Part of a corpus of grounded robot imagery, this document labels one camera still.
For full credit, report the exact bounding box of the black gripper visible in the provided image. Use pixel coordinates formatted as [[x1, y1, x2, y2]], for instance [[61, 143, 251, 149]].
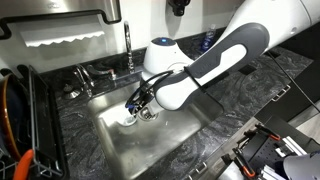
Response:
[[133, 94, 157, 118]]

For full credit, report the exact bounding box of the small white bowl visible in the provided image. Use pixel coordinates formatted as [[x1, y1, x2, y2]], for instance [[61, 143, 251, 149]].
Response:
[[115, 108, 139, 128]]

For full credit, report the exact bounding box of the metal sink drain strainer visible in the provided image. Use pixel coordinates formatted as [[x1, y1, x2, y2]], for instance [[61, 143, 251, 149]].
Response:
[[138, 108, 160, 122]]

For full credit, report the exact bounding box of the stainless steel sink basin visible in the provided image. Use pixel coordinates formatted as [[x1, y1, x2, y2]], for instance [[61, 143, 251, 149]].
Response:
[[87, 78, 225, 180]]

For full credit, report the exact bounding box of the chrome gooseneck faucet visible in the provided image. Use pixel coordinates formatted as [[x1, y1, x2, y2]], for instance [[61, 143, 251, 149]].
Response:
[[123, 20, 137, 75]]

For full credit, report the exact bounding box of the small round metal knob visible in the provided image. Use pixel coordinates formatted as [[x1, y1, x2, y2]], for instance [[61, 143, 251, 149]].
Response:
[[63, 83, 81, 101]]

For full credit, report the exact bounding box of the dark blue labelled bottle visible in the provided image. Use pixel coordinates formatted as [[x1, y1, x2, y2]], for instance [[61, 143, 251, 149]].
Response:
[[200, 23, 217, 53]]

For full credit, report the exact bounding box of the black dish rack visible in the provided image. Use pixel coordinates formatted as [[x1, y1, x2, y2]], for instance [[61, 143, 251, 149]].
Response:
[[16, 64, 70, 180]]

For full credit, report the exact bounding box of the white paper towel sheet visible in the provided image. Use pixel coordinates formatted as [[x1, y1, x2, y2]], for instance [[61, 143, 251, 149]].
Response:
[[19, 21, 106, 48]]

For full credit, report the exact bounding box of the orange and black clamp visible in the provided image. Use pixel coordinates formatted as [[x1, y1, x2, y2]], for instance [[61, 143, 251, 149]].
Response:
[[244, 122, 282, 142], [231, 146, 257, 179]]

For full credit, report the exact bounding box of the steel paper towel holder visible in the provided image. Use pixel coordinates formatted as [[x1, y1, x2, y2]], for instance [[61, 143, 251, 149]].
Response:
[[0, 0, 123, 41]]

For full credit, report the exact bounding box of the orange and blue plate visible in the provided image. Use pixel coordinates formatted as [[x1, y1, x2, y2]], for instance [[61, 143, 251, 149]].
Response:
[[0, 73, 23, 162]]

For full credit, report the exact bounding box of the white rounded device housing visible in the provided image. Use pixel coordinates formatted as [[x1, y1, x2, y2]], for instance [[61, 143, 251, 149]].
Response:
[[282, 151, 320, 180]]

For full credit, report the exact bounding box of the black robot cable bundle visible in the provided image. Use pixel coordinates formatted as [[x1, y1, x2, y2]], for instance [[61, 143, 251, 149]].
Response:
[[124, 69, 177, 116]]

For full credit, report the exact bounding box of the metal drawer handle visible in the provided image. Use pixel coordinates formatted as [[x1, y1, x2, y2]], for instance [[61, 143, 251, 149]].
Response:
[[185, 162, 208, 180], [271, 84, 292, 102]]

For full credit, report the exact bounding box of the black device with cables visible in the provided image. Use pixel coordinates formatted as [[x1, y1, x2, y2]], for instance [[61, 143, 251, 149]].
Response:
[[219, 114, 320, 180]]

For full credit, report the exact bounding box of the orange utensil handle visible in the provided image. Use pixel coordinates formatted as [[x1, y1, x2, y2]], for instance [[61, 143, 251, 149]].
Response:
[[13, 148, 35, 180]]

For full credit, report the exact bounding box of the thin black cable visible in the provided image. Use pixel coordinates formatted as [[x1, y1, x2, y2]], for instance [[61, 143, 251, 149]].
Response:
[[265, 50, 320, 113]]

